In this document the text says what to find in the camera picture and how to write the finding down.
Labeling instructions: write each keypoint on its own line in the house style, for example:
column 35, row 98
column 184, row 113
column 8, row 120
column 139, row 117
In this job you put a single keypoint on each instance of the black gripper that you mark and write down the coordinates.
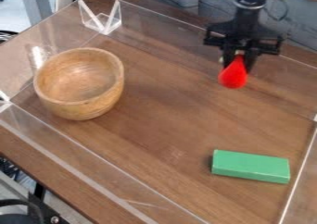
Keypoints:
column 244, row 34

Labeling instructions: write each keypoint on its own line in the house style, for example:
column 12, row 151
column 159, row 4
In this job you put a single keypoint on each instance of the red felt fruit green leaf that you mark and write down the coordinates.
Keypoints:
column 233, row 75

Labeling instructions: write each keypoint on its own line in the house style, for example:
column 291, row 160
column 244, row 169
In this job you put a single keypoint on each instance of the wooden bowl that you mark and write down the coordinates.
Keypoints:
column 81, row 82

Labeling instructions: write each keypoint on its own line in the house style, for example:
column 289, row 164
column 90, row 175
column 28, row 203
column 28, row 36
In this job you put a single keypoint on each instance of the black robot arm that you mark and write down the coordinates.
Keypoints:
column 244, row 34

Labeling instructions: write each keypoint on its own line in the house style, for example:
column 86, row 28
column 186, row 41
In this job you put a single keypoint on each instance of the green rectangular block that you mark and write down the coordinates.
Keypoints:
column 250, row 166

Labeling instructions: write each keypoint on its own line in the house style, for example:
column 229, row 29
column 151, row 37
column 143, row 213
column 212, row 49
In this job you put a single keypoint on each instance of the black clamp under table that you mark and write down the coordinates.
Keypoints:
column 34, row 213

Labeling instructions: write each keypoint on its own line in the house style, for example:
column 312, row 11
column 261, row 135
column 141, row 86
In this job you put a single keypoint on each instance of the clear acrylic corner bracket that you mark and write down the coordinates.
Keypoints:
column 101, row 22

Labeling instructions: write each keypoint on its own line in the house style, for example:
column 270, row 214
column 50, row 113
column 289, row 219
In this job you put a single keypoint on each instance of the clear acrylic tray enclosure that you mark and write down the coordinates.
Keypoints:
column 134, row 167

